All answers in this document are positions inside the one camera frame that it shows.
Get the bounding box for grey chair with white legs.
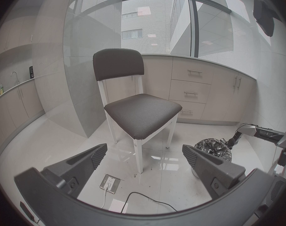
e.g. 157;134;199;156
93;48;183;174

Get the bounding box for window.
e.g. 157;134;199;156
63;0;235;68

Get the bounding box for beige cabinet with drawers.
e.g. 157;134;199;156
105;54;257;126

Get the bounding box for black cable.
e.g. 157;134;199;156
121;192;178;214

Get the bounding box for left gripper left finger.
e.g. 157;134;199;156
40;143;108;198

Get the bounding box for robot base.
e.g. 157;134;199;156
253;163;286;221

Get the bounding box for black plastic bag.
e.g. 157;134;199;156
194;137;233;163

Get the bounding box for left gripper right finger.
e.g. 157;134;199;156
182;144;246;201

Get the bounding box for beige kitchen counter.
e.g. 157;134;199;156
0;78;45;150

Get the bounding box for white cable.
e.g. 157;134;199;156
101;186;110;209

